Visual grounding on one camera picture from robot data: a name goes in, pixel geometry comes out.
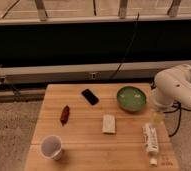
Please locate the black smartphone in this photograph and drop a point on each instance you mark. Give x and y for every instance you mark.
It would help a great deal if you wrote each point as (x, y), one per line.
(90, 97)

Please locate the white tube bottle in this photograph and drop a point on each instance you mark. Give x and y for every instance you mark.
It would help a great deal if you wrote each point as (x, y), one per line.
(151, 143)

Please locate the green bowl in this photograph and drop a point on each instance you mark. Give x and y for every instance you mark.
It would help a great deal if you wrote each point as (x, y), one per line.
(131, 99)

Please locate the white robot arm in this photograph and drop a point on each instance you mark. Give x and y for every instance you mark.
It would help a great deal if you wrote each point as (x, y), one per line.
(173, 84)

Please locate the white sponge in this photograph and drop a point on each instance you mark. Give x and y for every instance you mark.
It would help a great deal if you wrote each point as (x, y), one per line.
(109, 124)

